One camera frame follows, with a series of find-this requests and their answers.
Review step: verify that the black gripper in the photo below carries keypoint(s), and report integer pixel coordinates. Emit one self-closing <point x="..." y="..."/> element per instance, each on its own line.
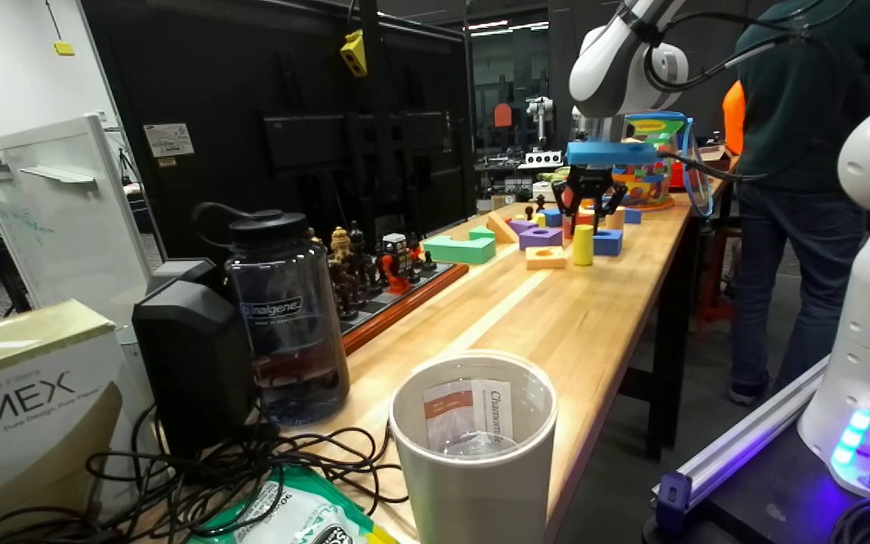
<point x="592" y="183"/>

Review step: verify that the yellow wooden cylinder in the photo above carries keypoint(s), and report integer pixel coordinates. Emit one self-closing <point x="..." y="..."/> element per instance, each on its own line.
<point x="584" y="247"/>

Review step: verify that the short tan cylinder block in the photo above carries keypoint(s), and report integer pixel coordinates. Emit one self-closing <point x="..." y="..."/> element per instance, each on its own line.
<point x="617" y="218"/>

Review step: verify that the blue cube foam block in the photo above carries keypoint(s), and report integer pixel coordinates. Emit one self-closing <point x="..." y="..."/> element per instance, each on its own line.
<point x="554" y="216"/>

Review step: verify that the blue square block with hole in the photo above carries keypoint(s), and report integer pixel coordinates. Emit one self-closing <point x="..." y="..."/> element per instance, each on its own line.
<point x="607" y="247"/>

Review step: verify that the purple square block with hole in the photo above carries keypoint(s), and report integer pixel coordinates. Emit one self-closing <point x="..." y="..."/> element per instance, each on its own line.
<point x="541" y="240"/>

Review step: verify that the orange-yellow square block with hole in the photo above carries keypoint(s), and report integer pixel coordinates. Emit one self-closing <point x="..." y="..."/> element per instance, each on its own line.
<point x="543" y="260"/>

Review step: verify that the orange rectangular foam block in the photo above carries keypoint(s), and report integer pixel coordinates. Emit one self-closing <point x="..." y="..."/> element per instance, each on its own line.
<point x="501" y="229"/>

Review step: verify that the green triangle foam block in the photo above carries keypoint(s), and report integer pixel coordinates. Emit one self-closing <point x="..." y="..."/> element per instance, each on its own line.
<point x="482" y="233"/>

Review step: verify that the green arch foam block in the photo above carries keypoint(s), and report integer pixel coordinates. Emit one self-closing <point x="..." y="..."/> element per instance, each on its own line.
<point x="460" y="252"/>

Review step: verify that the orange background object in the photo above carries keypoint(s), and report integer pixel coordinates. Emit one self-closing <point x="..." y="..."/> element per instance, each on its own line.
<point x="736" y="117"/>

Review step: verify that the white cylindrical cup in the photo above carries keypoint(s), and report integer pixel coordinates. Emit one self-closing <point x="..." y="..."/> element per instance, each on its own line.
<point x="475" y="493"/>

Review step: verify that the clear plastic toy bin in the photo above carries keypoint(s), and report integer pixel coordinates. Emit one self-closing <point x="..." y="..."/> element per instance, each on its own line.
<point x="656" y="132"/>

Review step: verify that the person in dark clothes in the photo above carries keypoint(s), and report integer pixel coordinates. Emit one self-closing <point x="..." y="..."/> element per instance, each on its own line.
<point x="797" y="122"/>

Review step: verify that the white blue-print sachet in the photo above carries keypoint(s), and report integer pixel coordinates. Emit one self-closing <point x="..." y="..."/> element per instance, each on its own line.
<point x="493" y="410"/>

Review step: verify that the white orange-print sachet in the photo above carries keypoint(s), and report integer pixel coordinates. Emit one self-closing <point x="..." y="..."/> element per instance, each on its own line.
<point x="447" y="411"/>

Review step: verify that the yellow hanging tag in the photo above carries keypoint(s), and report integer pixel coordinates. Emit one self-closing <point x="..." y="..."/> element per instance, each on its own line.
<point x="355" y="53"/>

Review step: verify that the dark translucent water bottle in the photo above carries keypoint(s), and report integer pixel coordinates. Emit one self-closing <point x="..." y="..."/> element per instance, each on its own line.
<point x="288" y="321"/>

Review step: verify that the black cabinet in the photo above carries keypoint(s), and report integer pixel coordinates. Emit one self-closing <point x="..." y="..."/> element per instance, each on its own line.
<point x="253" y="100"/>

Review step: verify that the white label on cabinet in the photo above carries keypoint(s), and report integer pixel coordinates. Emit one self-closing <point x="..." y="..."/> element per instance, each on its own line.
<point x="166" y="139"/>

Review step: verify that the black speaker box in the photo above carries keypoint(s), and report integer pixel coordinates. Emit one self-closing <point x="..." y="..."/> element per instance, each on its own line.
<point x="193" y="364"/>

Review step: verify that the green packet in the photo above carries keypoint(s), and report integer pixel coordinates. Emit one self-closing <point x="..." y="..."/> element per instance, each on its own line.
<point x="284" y="516"/>

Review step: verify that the white whiteboard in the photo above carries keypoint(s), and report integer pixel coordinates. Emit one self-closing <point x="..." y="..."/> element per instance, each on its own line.
<point x="60" y="229"/>

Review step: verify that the yellow sticky note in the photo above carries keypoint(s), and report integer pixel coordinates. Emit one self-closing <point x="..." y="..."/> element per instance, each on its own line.
<point x="64" y="46"/>

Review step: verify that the white cardboard product box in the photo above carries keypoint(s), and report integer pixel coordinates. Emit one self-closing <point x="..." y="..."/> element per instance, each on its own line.
<point x="21" y="424"/>

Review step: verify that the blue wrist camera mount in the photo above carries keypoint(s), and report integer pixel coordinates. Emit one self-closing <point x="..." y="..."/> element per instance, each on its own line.
<point x="612" y="153"/>

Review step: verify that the black table frame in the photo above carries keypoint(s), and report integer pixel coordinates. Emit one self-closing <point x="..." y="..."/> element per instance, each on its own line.
<point x="670" y="333"/>

